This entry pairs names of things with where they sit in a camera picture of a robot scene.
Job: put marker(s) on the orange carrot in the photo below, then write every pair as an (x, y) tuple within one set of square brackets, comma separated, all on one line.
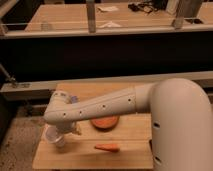
[(108, 147)]

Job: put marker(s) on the wooden table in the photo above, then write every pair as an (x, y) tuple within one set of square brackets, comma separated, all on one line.
[(132, 135)]

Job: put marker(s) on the metal rail beam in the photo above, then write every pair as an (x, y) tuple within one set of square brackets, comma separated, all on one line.
[(96, 86)]

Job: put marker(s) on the white ceramic cup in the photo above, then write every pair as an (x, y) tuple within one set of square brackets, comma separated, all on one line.
[(53, 136)]

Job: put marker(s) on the grey metal post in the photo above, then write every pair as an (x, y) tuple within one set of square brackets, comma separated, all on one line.
[(180, 14), (90, 7)]

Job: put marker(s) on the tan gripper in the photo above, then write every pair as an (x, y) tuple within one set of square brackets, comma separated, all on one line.
[(75, 128)]

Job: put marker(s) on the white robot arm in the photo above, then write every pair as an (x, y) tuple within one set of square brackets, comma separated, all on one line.
[(181, 119)]

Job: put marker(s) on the white paper sheet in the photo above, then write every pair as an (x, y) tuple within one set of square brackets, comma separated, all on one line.
[(108, 9)]

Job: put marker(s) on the white crumpled paper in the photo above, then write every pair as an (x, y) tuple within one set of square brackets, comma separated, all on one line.
[(110, 25)]

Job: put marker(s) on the orange ceramic bowl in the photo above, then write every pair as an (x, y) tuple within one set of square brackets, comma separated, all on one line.
[(105, 123)]

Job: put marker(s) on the blue sponge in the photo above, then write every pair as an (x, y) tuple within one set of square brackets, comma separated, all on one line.
[(74, 99)]

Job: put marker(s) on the clear plastic bottle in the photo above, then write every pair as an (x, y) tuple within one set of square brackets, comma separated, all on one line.
[(45, 26)]

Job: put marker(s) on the grey metal post right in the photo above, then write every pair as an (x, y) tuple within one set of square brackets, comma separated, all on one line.
[(180, 14)]

